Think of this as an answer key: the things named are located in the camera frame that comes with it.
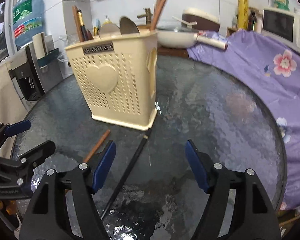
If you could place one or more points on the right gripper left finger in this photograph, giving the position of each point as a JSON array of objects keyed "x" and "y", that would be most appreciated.
[{"x": 62, "y": 206}]

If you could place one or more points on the cream plastic utensil holder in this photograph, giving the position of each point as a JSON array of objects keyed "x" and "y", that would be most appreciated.
[{"x": 117, "y": 77}]

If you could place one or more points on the black gold-band chopstick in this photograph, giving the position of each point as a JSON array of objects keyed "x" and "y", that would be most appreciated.
[{"x": 82, "y": 26}]

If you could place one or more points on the person's left hand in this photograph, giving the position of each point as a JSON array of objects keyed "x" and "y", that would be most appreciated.
[{"x": 9, "y": 206}]

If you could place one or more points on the grey water dispenser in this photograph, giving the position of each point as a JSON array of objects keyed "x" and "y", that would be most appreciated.
[{"x": 30, "y": 81}]

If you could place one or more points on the black thin-band chopstick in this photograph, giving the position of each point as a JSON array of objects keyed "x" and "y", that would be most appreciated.
[{"x": 126, "y": 173}]

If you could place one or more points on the paper cup stack holder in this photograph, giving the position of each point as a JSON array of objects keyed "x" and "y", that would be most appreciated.
[{"x": 43, "y": 55}]

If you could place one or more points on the purple floral cloth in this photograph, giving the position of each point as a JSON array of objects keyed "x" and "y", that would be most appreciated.
[{"x": 272, "y": 71}]

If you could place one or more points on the clear plastic bag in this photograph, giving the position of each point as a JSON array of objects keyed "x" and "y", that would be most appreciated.
[{"x": 66, "y": 41}]

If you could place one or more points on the blue water jug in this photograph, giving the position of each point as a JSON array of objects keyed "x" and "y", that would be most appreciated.
[{"x": 27, "y": 20}]

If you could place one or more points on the wooden spoon in holder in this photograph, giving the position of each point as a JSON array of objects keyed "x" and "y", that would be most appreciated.
[{"x": 109, "y": 29}]

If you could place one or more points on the dark wooden side table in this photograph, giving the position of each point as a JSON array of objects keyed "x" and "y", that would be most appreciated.
[{"x": 173, "y": 52}]

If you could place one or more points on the yellow soap dispenser bottle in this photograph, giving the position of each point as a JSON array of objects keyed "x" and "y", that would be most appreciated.
[{"x": 107, "y": 21}]

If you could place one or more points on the white microwave oven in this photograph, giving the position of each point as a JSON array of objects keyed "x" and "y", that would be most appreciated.
[{"x": 283, "y": 26}]

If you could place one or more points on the dark brown glass bottle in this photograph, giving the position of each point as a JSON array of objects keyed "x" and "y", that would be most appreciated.
[{"x": 252, "y": 21}]

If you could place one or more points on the cream frying pan with lid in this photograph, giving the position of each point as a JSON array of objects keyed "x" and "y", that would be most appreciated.
[{"x": 183, "y": 38}]

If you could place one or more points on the brown white rice cooker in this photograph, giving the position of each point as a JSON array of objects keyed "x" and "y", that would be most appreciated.
[{"x": 200, "y": 20}]

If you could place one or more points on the bamboo style faucet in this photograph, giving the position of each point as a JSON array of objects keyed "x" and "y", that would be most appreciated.
[{"x": 147, "y": 15}]

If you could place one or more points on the yellow foil roll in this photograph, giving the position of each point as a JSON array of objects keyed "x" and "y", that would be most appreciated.
[{"x": 243, "y": 14}]

